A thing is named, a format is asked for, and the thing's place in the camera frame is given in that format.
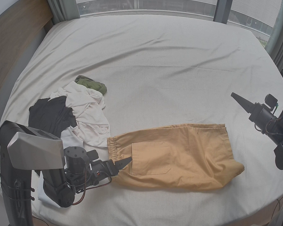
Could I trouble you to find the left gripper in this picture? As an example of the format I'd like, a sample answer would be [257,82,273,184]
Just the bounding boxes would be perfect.
[91,157,133,182]

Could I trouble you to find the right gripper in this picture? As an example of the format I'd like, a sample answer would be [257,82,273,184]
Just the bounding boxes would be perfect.
[248,102,278,132]

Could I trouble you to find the tan shorts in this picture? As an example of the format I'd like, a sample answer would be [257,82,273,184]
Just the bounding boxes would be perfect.
[107,123,245,192]

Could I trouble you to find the bed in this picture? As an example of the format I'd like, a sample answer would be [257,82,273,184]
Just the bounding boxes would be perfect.
[0,0,283,226]

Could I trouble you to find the pale grey garment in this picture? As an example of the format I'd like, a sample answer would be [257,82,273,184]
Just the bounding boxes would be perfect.
[37,126,85,208]

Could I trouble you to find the white garment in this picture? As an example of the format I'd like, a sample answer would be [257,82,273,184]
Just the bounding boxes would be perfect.
[50,81,112,148]

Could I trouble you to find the olive green garment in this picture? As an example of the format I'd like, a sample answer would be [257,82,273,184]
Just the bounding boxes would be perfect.
[75,75,108,95]

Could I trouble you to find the black garment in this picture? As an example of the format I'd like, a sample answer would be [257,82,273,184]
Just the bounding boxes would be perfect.
[28,97,78,141]

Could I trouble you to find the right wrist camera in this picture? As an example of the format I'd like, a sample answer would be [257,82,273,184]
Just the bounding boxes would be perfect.
[264,94,279,110]

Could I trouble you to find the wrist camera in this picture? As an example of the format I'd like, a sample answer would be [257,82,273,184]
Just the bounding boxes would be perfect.
[86,150,99,162]
[264,94,279,110]

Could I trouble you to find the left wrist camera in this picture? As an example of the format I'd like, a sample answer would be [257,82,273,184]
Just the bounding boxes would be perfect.
[86,150,99,162]

